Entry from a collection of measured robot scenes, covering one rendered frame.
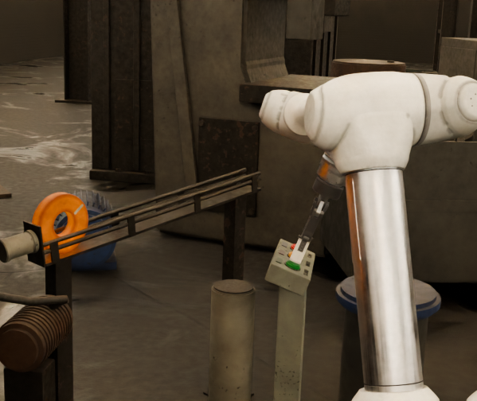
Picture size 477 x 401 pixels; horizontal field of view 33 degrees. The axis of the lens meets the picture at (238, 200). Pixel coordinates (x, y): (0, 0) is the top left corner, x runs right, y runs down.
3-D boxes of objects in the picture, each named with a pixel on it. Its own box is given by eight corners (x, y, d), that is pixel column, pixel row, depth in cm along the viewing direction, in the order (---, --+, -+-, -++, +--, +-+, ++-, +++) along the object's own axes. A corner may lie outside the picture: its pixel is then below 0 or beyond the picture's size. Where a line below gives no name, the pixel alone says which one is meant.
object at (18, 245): (-5, 259, 197) (-8, 236, 195) (27, 249, 203) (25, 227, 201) (9, 266, 193) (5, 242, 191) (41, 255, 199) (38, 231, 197)
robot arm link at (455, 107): (456, 79, 155) (390, 81, 153) (505, 62, 138) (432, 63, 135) (460, 146, 155) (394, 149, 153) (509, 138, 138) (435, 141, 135)
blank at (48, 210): (52, 263, 207) (60, 266, 205) (20, 222, 197) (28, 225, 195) (90, 221, 214) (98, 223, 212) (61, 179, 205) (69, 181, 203)
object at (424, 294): (325, 434, 244) (334, 301, 234) (330, 387, 275) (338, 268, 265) (432, 446, 240) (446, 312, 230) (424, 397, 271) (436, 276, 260)
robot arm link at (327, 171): (322, 156, 198) (313, 177, 200) (357, 170, 198) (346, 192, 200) (324, 149, 207) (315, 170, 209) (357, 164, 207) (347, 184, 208)
